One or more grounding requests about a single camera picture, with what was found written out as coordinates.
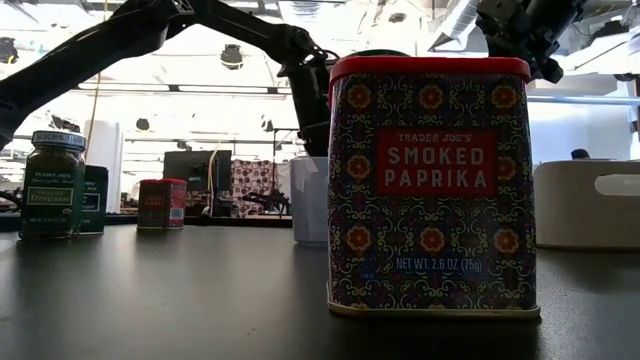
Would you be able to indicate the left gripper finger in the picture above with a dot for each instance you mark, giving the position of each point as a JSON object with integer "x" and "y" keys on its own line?
{"x": 315, "y": 141}

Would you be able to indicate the red block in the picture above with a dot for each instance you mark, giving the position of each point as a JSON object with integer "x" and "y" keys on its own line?
{"x": 432, "y": 200}

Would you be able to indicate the smoked paprika tin red lid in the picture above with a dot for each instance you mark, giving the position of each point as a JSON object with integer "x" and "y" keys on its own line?
{"x": 161, "y": 205}

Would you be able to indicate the dark green pepper tin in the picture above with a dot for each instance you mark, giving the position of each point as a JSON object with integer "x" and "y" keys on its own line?
{"x": 96, "y": 200}

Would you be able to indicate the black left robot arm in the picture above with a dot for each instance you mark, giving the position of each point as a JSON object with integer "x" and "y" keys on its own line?
{"x": 75, "y": 60}

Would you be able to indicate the black background robot arm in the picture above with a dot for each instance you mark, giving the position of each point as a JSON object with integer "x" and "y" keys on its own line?
{"x": 270, "y": 200}

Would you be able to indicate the grey translucent plastic bin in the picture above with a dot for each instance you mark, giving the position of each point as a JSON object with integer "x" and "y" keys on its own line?
{"x": 309, "y": 210}

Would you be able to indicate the red patterned fabric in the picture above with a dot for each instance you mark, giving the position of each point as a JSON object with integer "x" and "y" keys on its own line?
{"x": 252, "y": 177}

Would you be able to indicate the long ceiling light strip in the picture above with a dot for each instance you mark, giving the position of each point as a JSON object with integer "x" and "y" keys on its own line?
{"x": 225, "y": 89}

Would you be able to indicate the black hanging ceiling fixture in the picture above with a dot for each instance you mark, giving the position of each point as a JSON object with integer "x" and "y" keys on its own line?
{"x": 231, "y": 57}

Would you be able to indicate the black monitor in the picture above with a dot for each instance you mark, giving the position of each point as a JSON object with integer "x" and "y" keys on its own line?
{"x": 197, "y": 170}

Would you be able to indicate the person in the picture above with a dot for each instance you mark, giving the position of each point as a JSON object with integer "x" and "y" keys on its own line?
{"x": 580, "y": 154}

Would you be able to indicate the white plastic bin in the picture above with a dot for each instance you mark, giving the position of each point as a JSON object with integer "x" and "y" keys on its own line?
{"x": 575, "y": 215}

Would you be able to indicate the white room pillar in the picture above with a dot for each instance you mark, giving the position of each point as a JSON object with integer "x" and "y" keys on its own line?
{"x": 107, "y": 150}

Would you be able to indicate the black metal table frame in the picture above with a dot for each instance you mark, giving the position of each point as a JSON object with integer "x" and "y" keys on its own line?
{"x": 225, "y": 221}

